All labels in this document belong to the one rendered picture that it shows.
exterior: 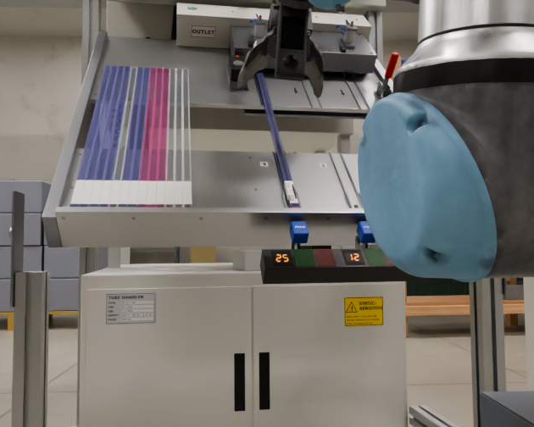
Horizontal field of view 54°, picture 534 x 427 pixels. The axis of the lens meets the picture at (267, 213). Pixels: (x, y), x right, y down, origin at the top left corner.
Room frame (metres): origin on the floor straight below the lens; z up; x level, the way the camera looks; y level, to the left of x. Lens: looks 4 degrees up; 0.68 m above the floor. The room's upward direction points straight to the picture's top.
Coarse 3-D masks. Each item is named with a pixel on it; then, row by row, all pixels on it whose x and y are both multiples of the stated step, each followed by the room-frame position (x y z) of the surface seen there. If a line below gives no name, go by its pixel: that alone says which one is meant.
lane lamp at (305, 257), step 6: (294, 252) 0.79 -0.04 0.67; (300, 252) 0.80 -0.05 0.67; (306, 252) 0.80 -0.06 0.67; (312, 252) 0.80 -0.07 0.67; (300, 258) 0.79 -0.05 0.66; (306, 258) 0.79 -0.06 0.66; (312, 258) 0.79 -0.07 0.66; (300, 264) 0.78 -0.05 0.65; (306, 264) 0.78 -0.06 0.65; (312, 264) 0.78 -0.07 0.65
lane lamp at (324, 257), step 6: (318, 252) 0.80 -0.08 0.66; (324, 252) 0.80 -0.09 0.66; (330, 252) 0.80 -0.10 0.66; (318, 258) 0.79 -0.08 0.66; (324, 258) 0.79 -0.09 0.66; (330, 258) 0.79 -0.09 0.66; (318, 264) 0.78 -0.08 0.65; (324, 264) 0.78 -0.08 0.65; (330, 264) 0.78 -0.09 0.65; (336, 264) 0.79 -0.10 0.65
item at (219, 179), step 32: (192, 160) 0.93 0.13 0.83; (224, 160) 0.94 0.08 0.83; (256, 160) 0.95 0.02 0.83; (288, 160) 0.96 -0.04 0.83; (320, 160) 0.97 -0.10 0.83; (352, 160) 0.98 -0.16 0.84; (192, 192) 0.86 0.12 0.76; (224, 192) 0.87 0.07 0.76; (256, 192) 0.88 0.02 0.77; (320, 192) 0.90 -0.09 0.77; (352, 192) 0.91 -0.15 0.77
